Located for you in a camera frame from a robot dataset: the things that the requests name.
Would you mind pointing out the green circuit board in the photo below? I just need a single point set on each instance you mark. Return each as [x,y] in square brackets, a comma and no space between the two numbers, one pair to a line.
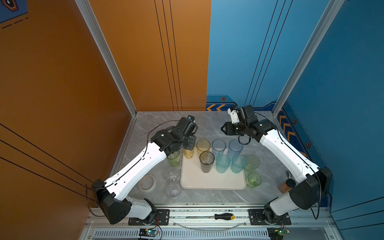
[278,234]
[148,234]

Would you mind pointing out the blue tall glass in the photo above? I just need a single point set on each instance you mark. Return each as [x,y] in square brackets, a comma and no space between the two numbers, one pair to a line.
[235,148]

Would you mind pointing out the green short glass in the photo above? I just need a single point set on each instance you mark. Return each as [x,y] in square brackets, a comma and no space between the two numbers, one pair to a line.
[253,180]

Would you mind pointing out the left green circuit board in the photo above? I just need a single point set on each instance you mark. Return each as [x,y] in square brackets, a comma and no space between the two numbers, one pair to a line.
[148,234]

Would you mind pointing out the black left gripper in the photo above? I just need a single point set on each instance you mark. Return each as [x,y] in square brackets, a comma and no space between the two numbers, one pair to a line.
[192,139]

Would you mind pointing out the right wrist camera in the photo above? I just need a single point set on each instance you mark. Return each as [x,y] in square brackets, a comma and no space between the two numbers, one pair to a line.
[233,114]

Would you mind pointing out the grey smoked glass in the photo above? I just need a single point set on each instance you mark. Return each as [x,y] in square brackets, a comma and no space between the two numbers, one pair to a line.
[206,159]

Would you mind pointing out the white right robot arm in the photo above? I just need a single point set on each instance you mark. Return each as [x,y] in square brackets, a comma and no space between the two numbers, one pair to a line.
[313,182]

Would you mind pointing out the clear glass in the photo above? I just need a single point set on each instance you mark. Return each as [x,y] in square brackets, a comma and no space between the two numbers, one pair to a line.
[172,174]
[173,190]

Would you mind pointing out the pale green glass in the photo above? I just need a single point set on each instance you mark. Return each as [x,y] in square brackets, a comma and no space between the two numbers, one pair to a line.
[253,163]

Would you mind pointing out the tape roll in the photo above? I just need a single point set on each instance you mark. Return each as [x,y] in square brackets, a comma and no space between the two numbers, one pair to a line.
[147,183]

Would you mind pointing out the yellow tall glass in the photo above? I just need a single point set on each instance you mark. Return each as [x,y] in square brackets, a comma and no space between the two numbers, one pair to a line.
[203,145]

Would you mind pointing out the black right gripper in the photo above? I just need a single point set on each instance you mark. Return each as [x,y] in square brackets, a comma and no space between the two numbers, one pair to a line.
[228,131]

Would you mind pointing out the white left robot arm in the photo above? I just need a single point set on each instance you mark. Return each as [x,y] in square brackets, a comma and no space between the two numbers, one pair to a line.
[112,193]

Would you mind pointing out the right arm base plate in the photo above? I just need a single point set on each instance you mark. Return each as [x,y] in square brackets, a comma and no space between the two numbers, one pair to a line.
[267,217]

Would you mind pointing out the cream rectangular tray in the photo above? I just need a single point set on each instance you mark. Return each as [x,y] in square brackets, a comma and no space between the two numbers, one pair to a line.
[193,178]

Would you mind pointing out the black yellow screwdriver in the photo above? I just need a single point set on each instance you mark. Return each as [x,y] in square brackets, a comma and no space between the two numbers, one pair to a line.
[224,216]

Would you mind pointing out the brown bottle black cap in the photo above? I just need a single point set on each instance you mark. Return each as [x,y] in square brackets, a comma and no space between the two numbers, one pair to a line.
[287,186]

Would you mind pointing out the teal glass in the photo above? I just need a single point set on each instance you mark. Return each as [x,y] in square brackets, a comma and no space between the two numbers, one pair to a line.
[222,163]
[238,163]

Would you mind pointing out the aluminium front rail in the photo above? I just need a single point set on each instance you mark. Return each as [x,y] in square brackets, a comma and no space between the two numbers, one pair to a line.
[215,222]

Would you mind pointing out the light blue glass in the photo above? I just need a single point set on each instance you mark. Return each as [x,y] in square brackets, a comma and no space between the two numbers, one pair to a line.
[218,146]

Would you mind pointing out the right green circuit board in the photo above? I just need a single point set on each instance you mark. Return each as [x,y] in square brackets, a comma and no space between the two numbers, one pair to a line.
[278,234]

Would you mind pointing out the yellow ribbed glass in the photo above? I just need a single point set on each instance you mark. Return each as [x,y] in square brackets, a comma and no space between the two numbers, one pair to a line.
[188,153]

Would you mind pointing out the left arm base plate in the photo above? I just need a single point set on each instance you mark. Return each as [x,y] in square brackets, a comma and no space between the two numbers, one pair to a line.
[159,217]

